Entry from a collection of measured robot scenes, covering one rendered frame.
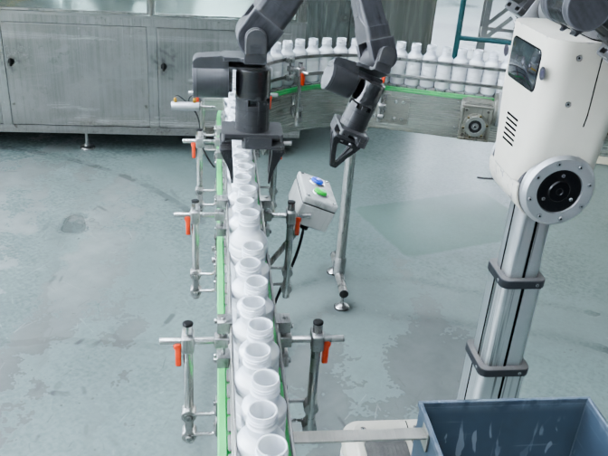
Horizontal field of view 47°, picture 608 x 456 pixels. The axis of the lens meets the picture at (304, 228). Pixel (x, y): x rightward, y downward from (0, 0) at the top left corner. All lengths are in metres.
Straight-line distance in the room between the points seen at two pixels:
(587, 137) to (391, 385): 1.54
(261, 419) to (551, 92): 0.89
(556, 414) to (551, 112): 0.57
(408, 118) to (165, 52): 2.07
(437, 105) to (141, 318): 1.52
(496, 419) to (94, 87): 3.76
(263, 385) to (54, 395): 1.90
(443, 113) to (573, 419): 1.74
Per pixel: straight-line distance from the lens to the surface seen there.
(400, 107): 2.90
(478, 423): 1.33
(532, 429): 1.38
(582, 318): 3.49
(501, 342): 1.79
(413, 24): 6.68
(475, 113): 2.78
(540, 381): 3.01
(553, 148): 1.51
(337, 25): 6.53
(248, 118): 1.17
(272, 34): 1.13
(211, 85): 1.15
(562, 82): 1.46
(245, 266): 1.19
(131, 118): 4.70
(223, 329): 1.11
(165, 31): 4.53
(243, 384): 0.98
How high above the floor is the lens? 1.75
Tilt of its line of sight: 27 degrees down
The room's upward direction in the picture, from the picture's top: 4 degrees clockwise
